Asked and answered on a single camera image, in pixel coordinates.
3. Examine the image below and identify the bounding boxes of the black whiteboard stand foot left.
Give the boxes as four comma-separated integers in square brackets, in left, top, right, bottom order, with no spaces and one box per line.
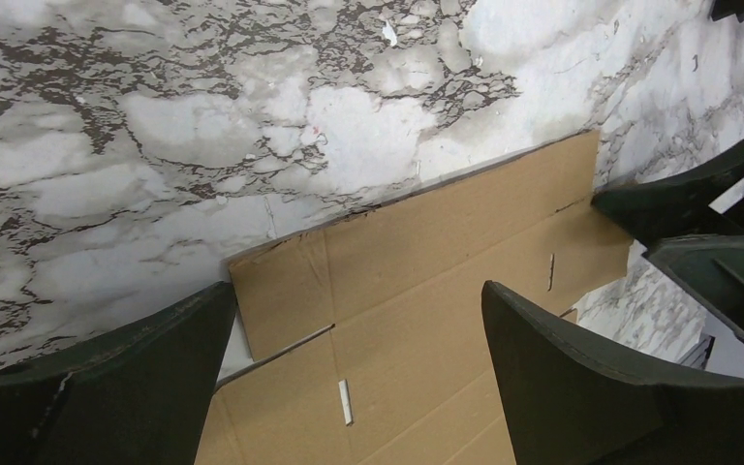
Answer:
[710,0,744,22]

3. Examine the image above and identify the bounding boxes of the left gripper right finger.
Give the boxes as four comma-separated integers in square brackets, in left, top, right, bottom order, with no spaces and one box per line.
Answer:
[481,281,744,464]

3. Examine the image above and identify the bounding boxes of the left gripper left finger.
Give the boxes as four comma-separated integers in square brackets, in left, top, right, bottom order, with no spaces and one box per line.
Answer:
[0,282,236,464]

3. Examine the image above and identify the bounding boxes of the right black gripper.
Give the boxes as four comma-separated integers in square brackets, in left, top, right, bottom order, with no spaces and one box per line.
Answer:
[591,139,744,344]

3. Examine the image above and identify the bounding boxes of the brown cardboard box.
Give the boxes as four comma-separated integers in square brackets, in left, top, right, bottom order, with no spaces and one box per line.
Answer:
[197,131,631,464]

